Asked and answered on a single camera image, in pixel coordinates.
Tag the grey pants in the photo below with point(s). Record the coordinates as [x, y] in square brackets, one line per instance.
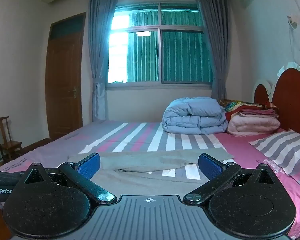
[150, 162]

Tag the red wooden headboard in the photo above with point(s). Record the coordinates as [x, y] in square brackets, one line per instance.
[287, 97]

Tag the colourful patterned blanket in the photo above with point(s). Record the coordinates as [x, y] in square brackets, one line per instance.
[236, 106]

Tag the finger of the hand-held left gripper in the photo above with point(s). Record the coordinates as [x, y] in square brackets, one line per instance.
[5, 175]

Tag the grey blue curtain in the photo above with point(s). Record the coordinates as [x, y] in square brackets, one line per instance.
[212, 42]
[98, 55]

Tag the striped pink grey bed sheet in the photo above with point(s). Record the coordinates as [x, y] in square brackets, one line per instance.
[140, 137]

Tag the sliding glass window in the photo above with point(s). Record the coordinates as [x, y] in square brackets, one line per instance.
[162, 45]

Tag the folded pink blanket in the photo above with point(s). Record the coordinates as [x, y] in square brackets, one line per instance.
[252, 126]

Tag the folded light blue duvet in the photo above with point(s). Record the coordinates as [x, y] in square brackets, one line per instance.
[195, 116]

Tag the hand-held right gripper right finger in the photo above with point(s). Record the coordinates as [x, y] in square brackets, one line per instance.
[210, 166]

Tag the striped pillow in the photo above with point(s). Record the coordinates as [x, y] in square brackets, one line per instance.
[282, 147]

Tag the white wall hook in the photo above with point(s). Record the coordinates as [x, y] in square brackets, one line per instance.
[293, 20]

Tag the small wooden chair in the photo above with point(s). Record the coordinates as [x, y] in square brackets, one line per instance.
[7, 140]

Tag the brown wooden door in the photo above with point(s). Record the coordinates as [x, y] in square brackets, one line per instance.
[63, 77]

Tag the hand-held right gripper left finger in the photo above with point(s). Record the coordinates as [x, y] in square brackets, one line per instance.
[88, 166]

